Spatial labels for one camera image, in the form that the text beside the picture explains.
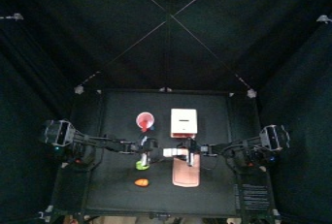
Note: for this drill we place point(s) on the silver frame bracket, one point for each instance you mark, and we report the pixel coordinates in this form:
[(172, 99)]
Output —
[(252, 93), (323, 18), (78, 89), (165, 89), (15, 16)]

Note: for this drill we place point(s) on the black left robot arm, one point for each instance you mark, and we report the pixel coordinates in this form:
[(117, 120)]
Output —
[(100, 142)]

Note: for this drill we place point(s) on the silver table clamp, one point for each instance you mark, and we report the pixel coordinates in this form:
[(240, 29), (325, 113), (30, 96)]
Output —
[(275, 215), (46, 215)]

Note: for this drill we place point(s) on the red plastic cup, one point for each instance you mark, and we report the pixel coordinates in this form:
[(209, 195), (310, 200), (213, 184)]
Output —
[(145, 120)]

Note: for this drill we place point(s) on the white printed label sticker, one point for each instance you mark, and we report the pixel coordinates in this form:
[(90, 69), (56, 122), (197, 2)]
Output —
[(255, 197)]

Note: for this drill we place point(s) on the orange toy food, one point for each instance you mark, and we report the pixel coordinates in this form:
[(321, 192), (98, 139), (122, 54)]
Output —
[(141, 182)]

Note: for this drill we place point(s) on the pink rectangular plate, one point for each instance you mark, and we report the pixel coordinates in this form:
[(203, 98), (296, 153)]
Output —
[(185, 176)]

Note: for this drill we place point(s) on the small blue toy piece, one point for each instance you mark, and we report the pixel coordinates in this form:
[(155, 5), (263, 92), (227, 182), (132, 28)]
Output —
[(152, 127)]

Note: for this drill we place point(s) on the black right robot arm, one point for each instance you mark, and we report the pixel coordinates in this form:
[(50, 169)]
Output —
[(242, 144)]

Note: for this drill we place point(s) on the white box with red base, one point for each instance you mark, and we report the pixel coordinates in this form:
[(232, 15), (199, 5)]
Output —
[(184, 121)]

